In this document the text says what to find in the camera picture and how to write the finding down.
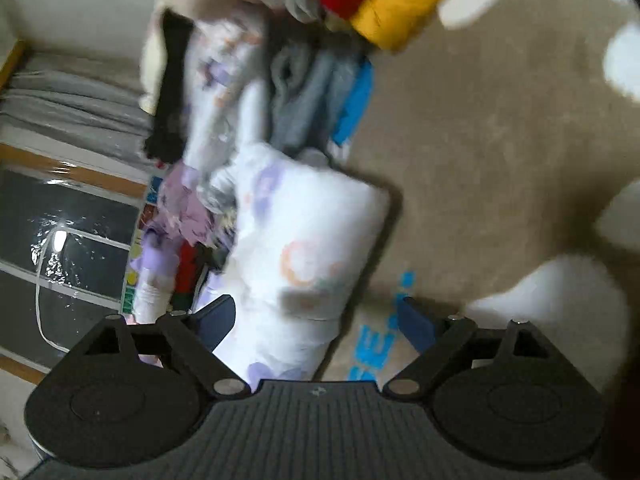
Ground grey curtain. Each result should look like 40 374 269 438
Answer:
0 55 156 161

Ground red folded garment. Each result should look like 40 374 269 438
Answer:
170 242 201 311

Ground grey clothes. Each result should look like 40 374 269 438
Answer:
267 42 368 161

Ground brown cartoon printed blanket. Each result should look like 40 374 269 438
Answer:
310 0 640 386

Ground black garment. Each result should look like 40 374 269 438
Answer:
142 10 196 163

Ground yellow rolled garment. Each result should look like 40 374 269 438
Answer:
350 0 476 53

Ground white floral garment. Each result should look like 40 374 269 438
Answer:
200 142 391 386

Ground white patterned clothes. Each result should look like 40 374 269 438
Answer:
182 15 271 201

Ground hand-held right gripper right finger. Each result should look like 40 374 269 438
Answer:
382 296 558 401

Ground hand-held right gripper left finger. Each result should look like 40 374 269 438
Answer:
75 294 251 401

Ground wooden framed window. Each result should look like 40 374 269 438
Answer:
0 142 151 376

